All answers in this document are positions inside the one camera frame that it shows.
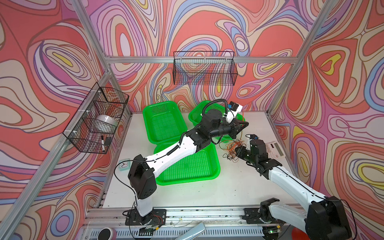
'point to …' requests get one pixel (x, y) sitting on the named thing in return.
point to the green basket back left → (163, 123)
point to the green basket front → (203, 165)
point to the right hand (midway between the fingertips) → (236, 151)
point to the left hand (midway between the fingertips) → (250, 124)
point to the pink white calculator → (274, 150)
